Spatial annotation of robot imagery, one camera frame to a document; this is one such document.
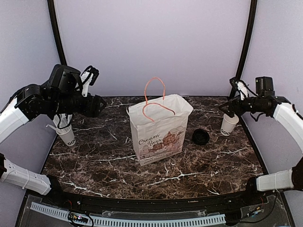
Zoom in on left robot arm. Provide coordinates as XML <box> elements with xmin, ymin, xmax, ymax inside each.
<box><xmin>0</xmin><ymin>82</ymin><xmax>56</xmax><ymax>199</ymax></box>

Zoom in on right black frame post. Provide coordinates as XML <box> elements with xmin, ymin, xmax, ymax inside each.
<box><xmin>235</xmin><ymin>0</ymin><xmax>258</xmax><ymax>79</ymax></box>

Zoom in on left black frame post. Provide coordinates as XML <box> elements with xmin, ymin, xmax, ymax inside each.
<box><xmin>47</xmin><ymin>0</ymin><xmax>67</xmax><ymax>65</ymax></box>

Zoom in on white paper takeout bag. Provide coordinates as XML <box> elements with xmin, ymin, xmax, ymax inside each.
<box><xmin>126</xmin><ymin>76</ymin><xmax>194</xmax><ymax>166</ymax></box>

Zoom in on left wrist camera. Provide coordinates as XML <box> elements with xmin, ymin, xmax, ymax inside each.
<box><xmin>80</xmin><ymin>66</ymin><xmax>99</xmax><ymax>97</ymax></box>

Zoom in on black plastic cup lids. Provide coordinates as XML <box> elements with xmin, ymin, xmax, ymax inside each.
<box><xmin>192</xmin><ymin>129</ymin><xmax>210</xmax><ymax>146</ymax></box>

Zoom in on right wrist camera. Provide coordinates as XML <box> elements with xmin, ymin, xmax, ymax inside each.
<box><xmin>230</xmin><ymin>77</ymin><xmax>249</xmax><ymax>100</ymax></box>

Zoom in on white paper coffee cup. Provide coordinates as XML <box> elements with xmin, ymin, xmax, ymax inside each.
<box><xmin>220</xmin><ymin>114</ymin><xmax>239</xmax><ymax>136</ymax></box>

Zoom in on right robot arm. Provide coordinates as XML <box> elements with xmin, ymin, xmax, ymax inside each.
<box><xmin>219</xmin><ymin>77</ymin><xmax>303</xmax><ymax>205</ymax></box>

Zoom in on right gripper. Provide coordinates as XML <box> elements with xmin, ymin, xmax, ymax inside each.
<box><xmin>219</xmin><ymin>94</ymin><xmax>266</xmax><ymax>117</ymax></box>

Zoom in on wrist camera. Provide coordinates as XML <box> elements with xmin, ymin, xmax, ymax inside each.
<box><xmin>80</xmin><ymin>66</ymin><xmax>99</xmax><ymax>97</ymax></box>
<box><xmin>230</xmin><ymin>77</ymin><xmax>249</xmax><ymax>100</ymax></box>

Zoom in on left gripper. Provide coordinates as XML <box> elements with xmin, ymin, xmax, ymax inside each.
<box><xmin>49</xmin><ymin>92</ymin><xmax>107</xmax><ymax>117</ymax></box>

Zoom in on paper cup holding straws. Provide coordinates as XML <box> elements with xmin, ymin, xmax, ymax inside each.
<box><xmin>56</xmin><ymin>127</ymin><xmax>76</xmax><ymax>147</ymax></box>

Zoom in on bundle of straws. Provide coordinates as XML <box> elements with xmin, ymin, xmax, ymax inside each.
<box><xmin>46</xmin><ymin>113</ymin><xmax>72</xmax><ymax>135</ymax></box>

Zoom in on black frame post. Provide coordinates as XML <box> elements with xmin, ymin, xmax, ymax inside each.
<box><xmin>235</xmin><ymin>0</ymin><xmax>258</xmax><ymax>79</ymax></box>
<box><xmin>47</xmin><ymin>0</ymin><xmax>67</xmax><ymax>65</ymax></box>

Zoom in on white slotted cable duct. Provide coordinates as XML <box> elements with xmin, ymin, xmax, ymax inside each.
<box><xmin>30</xmin><ymin>202</ymin><xmax>226</xmax><ymax>227</ymax></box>

